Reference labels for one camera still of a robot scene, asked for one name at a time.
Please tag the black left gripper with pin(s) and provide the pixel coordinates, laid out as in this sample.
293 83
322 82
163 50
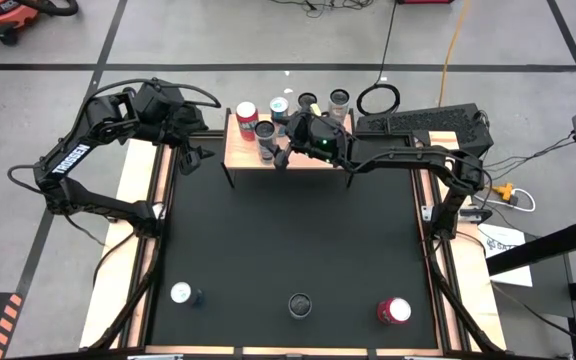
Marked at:
185 125

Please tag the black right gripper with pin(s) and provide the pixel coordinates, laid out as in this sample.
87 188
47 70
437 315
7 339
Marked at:
318 137

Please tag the silver can orange print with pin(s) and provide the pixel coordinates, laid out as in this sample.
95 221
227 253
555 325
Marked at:
266 142
339 102

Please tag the blue slim can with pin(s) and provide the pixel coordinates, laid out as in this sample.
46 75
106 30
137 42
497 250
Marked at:
279 107
180 292

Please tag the red soda can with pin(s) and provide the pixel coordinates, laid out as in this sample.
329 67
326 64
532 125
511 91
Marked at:
395 310
247 122

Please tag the silver can blue print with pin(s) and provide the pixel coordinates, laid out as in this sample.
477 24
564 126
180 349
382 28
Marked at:
299 305
307 100

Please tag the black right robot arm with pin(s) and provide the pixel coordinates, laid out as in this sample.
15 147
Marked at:
418 157

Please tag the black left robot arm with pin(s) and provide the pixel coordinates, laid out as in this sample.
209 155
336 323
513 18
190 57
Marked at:
70 159

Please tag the wooden shelf with black legs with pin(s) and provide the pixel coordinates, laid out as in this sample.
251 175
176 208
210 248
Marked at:
240 155

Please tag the yellow tape tag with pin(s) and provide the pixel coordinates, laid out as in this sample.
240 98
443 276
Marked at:
315 109

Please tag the black table mat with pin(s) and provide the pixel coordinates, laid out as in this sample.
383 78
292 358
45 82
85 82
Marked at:
268 270

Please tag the red box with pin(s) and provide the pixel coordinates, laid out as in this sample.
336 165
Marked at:
423 2

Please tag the orange power plug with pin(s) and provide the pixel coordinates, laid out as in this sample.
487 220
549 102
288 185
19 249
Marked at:
504 191

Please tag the orange shop vacuum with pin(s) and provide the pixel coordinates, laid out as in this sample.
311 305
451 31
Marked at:
3 17

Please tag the white printed paper sheet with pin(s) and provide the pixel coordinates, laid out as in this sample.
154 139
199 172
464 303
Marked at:
515 276

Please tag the black beam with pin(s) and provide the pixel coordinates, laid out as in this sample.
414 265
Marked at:
543 247

